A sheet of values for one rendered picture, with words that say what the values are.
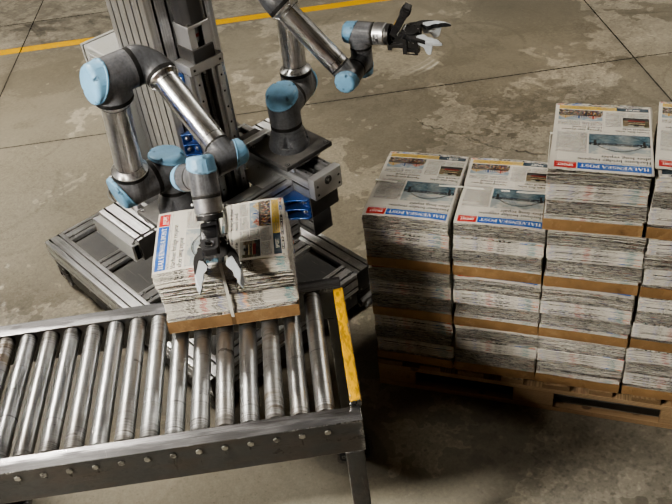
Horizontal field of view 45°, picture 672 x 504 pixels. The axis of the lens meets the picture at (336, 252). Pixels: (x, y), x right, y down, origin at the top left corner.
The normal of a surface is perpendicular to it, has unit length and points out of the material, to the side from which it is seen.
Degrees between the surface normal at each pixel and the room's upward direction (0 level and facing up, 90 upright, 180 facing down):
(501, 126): 0
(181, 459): 90
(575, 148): 2
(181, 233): 1
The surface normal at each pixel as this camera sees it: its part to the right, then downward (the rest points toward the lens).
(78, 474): 0.11, 0.63
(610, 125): -0.10, -0.76
